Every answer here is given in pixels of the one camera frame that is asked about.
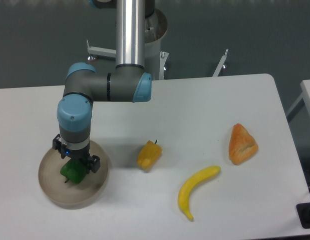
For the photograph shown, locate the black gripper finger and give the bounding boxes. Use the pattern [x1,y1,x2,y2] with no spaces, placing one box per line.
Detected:
[85,155,101,174]
[52,134,67,159]

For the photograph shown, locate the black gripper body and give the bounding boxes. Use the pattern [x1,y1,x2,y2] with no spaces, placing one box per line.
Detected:
[62,146,90,166]

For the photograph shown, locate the green bell pepper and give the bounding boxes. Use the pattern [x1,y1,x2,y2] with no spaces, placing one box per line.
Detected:
[60,158,87,184]

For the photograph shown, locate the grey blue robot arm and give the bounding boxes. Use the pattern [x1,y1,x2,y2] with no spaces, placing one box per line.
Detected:
[53,0,155,174]

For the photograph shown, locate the beige round plate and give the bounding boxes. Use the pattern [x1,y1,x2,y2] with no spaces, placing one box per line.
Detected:
[38,141,110,209]

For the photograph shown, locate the yellow bell pepper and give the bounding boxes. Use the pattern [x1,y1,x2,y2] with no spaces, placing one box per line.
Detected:
[137,139,162,172]

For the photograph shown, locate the yellow banana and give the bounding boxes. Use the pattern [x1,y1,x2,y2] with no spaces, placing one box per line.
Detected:
[177,165,221,221]

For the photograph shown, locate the orange triangular pastry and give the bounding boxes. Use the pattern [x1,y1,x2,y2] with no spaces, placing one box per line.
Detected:
[228,123,258,165]

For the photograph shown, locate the black device at edge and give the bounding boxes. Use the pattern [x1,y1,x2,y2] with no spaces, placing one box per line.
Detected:
[296,202,310,229]

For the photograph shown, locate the white side table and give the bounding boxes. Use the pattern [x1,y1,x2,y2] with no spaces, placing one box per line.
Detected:
[285,79,310,123]

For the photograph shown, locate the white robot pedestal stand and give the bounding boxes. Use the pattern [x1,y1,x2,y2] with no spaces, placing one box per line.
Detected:
[86,8,228,80]

